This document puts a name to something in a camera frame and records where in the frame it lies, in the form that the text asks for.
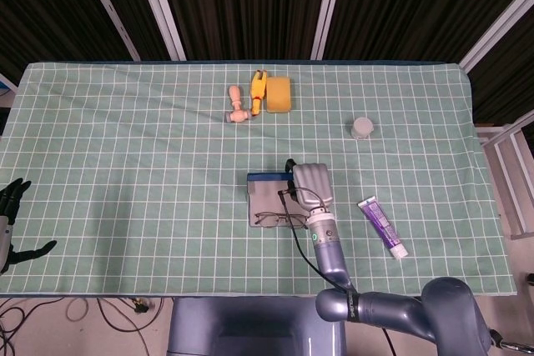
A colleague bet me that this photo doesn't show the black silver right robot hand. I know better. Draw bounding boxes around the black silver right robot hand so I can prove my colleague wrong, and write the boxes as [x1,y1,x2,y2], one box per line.
[285,158,335,212]

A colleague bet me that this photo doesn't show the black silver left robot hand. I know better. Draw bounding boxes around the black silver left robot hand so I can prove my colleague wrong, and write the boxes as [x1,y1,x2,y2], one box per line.
[0,178,58,277]

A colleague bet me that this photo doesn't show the thin-framed eyeglasses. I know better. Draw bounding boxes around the thin-framed eyeglasses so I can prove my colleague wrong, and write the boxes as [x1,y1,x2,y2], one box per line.
[254,212,309,230]

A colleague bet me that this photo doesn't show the blue patterned glasses case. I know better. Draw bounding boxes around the blue patterned glasses case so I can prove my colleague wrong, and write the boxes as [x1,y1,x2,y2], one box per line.
[245,171,310,228]

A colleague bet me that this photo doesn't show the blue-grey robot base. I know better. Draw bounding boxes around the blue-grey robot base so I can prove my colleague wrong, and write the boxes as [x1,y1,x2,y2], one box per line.
[166,296,347,356]

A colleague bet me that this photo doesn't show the small grey cup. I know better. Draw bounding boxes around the small grey cup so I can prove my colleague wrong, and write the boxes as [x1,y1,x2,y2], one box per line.
[350,117,375,142]

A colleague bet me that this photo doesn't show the purple toothpaste tube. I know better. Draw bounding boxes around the purple toothpaste tube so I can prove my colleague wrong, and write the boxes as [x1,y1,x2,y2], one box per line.
[357,196,410,260]

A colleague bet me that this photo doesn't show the yellow sponge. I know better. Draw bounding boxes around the yellow sponge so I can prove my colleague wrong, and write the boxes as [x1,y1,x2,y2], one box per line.
[265,76,294,115]

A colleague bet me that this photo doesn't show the pink wooden toy hammer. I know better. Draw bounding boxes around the pink wooden toy hammer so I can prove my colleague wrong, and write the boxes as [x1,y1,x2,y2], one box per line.
[224,85,251,124]

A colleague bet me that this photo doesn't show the blue white board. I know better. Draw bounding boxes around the blue white board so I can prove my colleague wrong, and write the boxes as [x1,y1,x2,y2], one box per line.
[0,73,18,109]

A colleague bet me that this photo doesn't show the green checked tablecloth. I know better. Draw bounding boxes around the green checked tablecloth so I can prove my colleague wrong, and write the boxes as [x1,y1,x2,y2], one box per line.
[0,62,518,297]

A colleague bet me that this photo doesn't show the white metal beam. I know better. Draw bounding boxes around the white metal beam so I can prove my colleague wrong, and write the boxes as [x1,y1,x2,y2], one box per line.
[131,0,187,61]
[76,0,141,61]
[310,0,348,61]
[458,0,534,73]

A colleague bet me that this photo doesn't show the dark pleated curtain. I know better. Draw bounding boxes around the dark pleated curtain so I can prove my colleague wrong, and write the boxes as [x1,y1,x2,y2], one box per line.
[0,0,534,123]

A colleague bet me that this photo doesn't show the white metal rack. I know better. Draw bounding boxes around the white metal rack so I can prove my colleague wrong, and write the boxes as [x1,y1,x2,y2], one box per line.
[475,109,534,241]

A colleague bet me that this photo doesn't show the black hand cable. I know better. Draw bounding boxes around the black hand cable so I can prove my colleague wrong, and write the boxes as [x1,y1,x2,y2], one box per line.
[278,188,395,356]

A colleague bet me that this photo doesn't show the black floor cable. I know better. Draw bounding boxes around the black floor cable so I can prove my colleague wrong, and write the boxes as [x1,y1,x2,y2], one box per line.
[0,297,166,356]

